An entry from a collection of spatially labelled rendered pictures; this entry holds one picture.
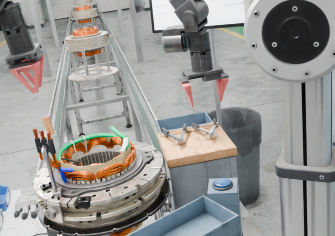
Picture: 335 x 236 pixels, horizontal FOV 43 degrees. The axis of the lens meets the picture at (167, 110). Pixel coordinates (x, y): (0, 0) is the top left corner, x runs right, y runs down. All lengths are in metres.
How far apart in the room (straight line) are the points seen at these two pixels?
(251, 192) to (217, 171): 1.67
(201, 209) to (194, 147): 0.26
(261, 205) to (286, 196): 2.01
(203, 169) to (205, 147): 0.06
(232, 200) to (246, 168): 1.69
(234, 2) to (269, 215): 1.39
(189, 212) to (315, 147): 0.31
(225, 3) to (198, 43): 0.83
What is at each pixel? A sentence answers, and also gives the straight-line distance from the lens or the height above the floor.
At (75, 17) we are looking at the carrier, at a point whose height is 1.03.
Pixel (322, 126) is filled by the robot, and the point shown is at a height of 1.25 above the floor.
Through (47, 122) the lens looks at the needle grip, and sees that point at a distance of 1.09.
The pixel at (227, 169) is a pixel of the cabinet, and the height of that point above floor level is 1.00.
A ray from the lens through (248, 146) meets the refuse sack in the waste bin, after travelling 2.64.
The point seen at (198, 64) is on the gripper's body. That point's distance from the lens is 1.14.
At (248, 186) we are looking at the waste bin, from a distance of 2.79.
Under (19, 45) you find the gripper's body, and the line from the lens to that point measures 1.02.
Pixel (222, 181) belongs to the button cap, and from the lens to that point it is 1.03.
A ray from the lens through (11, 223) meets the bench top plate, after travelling 1.59.
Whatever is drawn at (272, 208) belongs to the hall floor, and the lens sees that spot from 2.83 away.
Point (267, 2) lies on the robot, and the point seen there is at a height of 1.48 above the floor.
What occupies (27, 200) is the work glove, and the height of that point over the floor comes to 0.80.
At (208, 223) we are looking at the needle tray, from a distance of 0.93.
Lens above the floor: 1.56
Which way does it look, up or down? 20 degrees down
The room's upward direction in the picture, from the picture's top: 8 degrees counter-clockwise
